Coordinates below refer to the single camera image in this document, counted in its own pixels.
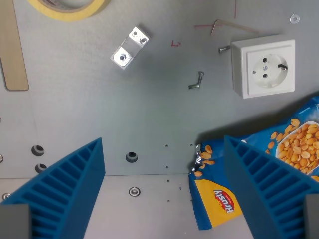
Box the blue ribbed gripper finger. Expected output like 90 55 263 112
0 137 106 239
223 135 319 239

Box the blue peanut snack bag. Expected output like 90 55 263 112
188 95 319 231

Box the small bent steel screw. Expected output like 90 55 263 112
188 71 205 90

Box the beige wooden strip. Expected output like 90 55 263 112
0 0 29 92

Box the metal hex key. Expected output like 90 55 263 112
210 19 261 36

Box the yellow masking tape roll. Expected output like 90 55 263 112
26 0 112 21

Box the white wall power socket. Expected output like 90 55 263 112
230 34 296 100

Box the aluminium bracket with holes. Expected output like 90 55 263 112
110 24 152 71

